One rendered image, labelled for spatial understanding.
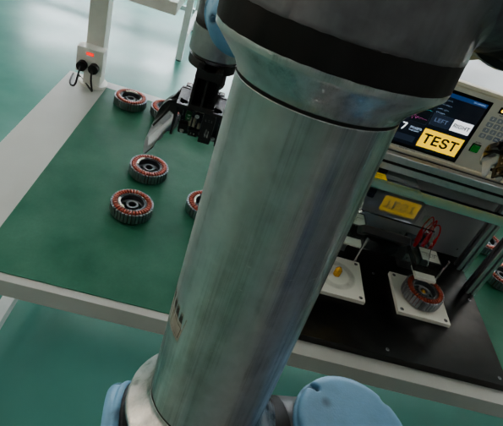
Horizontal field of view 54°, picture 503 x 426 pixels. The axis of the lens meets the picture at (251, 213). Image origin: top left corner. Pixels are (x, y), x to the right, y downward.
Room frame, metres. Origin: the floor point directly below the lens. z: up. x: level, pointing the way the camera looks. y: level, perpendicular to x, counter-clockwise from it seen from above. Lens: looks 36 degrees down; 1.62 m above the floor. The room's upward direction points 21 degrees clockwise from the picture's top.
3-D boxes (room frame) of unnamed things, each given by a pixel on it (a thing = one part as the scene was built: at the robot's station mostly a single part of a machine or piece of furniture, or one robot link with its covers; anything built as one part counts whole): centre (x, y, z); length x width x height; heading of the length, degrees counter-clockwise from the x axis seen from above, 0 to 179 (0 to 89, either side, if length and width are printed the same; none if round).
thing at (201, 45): (0.68, 0.13, 1.37); 0.08 x 0.08 x 0.05
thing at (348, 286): (1.01, -0.27, 0.78); 0.15 x 0.15 x 0.01; 9
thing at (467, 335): (1.04, -0.39, 0.76); 0.64 x 0.47 x 0.02; 99
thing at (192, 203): (1.10, 0.13, 0.77); 0.11 x 0.11 x 0.04
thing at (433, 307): (1.05, -0.51, 0.80); 0.11 x 0.11 x 0.04
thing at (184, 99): (0.67, 0.13, 1.29); 0.09 x 0.08 x 0.12; 10
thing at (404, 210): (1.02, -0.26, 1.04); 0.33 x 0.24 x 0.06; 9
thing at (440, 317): (1.05, -0.51, 0.78); 0.15 x 0.15 x 0.01; 9
